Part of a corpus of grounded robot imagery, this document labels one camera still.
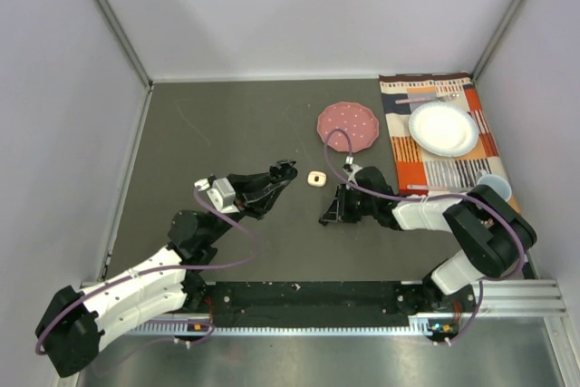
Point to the patterned orange cloth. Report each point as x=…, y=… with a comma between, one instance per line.
x=415, y=165

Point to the aluminium frame profile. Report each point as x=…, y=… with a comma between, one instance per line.
x=511, y=333

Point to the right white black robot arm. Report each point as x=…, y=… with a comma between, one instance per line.
x=490, y=233

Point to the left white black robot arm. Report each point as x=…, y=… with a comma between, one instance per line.
x=78, y=324

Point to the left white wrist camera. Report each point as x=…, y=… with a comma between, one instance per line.
x=220, y=192

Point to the black earbud charging case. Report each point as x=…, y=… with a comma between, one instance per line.
x=282, y=171

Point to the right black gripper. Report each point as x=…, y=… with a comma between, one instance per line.
x=339, y=209

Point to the grey slotted cable duct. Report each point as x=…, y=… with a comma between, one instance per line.
x=416, y=325

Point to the cream earbud charging case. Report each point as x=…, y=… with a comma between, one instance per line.
x=316, y=179

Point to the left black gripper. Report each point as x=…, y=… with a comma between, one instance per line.
x=253, y=196

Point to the pink handled utensil upper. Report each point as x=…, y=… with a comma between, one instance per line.
x=416, y=100

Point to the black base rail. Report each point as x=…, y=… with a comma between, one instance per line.
x=314, y=304

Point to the pink dotted plate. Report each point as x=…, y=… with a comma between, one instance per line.
x=356, y=120

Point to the white paper plate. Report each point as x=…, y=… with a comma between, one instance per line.
x=443, y=129

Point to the light blue cup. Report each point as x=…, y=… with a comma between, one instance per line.
x=500, y=185

